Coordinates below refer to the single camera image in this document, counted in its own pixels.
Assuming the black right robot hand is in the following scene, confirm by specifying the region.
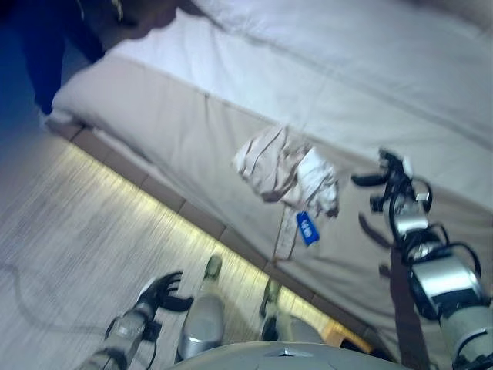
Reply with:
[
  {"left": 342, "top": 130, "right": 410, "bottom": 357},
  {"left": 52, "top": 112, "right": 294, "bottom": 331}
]
[{"left": 350, "top": 148, "right": 415, "bottom": 213}]

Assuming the blue hang tag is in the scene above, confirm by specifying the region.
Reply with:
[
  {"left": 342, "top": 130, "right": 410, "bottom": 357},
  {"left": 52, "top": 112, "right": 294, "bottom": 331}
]
[{"left": 295, "top": 210, "right": 321, "bottom": 247}]

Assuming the grey robot torso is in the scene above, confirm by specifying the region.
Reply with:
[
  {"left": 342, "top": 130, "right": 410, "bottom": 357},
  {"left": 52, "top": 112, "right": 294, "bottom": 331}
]
[{"left": 161, "top": 341, "right": 401, "bottom": 370}]

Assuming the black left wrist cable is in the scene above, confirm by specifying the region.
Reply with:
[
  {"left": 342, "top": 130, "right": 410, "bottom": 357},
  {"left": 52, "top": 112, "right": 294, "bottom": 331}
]
[{"left": 142, "top": 319, "right": 163, "bottom": 370}]

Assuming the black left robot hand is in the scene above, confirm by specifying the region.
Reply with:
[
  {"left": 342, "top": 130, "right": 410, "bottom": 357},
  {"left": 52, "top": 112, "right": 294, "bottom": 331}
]
[{"left": 138, "top": 271, "right": 193, "bottom": 313}]

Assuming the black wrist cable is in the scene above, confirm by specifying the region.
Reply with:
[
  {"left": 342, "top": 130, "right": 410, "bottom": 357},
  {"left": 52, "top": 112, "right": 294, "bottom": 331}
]
[
  {"left": 142, "top": 319, "right": 163, "bottom": 370},
  {"left": 387, "top": 177, "right": 482, "bottom": 278}
]

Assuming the grey striped rug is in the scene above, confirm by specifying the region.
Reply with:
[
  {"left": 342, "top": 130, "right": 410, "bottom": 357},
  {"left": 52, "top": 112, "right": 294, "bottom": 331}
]
[{"left": 0, "top": 126, "right": 336, "bottom": 370}]

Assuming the beige garment with lettered strip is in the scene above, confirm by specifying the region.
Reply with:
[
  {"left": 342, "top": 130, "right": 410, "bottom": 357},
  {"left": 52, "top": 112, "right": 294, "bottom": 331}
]
[{"left": 232, "top": 125, "right": 313, "bottom": 263}]

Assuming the silver left robot leg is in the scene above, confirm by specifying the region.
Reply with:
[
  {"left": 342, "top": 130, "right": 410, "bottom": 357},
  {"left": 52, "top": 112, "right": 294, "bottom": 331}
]
[{"left": 176, "top": 254, "right": 226, "bottom": 362}]

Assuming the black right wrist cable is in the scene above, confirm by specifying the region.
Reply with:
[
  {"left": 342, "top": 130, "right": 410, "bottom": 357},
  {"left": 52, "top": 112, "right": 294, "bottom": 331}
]
[{"left": 387, "top": 177, "right": 482, "bottom": 278}]

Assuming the large upholstered bed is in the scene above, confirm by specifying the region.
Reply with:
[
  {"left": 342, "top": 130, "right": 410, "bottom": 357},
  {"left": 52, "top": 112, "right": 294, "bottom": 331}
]
[{"left": 45, "top": 0, "right": 493, "bottom": 370}]

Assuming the person in dark clothes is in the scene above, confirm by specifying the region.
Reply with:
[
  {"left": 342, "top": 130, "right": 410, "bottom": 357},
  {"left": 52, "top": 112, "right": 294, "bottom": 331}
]
[{"left": 0, "top": 0, "right": 178, "bottom": 116}]

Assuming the white garment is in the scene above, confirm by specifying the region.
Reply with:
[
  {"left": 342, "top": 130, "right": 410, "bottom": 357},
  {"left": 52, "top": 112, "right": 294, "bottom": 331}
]
[{"left": 296, "top": 148, "right": 342, "bottom": 219}]

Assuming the white duvet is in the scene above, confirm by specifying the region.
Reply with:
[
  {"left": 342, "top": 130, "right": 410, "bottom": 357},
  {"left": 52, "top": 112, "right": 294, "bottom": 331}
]
[{"left": 111, "top": 0, "right": 493, "bottom": 163}]

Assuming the thin black floor cable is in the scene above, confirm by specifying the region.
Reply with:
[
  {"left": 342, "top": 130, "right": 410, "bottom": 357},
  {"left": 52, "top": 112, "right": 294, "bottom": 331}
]
[{"left": 0, "top": 261, "right": 109, "bottom": 332}]

